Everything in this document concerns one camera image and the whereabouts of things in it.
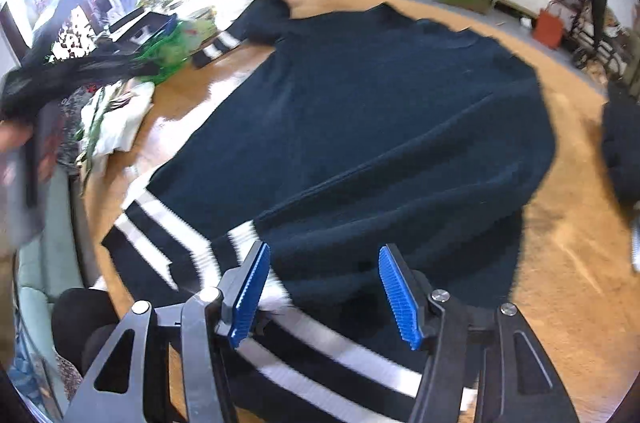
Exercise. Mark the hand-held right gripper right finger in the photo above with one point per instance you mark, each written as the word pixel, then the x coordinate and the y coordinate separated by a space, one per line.
pixel 400 298

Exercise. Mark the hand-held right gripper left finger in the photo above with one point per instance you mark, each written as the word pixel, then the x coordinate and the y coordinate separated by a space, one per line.
pixel 247 293

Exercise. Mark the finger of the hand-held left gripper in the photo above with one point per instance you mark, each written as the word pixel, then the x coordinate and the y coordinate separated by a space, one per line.
pixel 105 73

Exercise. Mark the dark white-striped knit sweater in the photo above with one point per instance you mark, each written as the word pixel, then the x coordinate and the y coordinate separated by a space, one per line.
pixel 375 128

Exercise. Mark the pile of dark clothes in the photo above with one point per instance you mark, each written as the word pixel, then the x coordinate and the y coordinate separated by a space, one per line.
pixel 622 143

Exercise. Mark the white paper napkin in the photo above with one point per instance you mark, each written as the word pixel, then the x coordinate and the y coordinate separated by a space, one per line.
pixel 122 118

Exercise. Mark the black open box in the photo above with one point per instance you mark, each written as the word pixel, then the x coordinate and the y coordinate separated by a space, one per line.
pixel 145 25

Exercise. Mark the pale green sofa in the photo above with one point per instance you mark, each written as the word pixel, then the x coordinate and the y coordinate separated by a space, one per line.
pixel 50 238

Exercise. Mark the person's leg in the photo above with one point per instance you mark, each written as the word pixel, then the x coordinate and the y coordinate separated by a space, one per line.
pixel 85 328

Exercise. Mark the white cloth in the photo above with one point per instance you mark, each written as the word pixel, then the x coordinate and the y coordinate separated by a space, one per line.
pixel 636 243

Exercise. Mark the orange paper bag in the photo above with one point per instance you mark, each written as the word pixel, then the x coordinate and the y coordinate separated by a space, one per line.
pixel 547 28

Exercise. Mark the black hand trolley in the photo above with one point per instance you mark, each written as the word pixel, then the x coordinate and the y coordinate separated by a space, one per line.
pixel 595 13

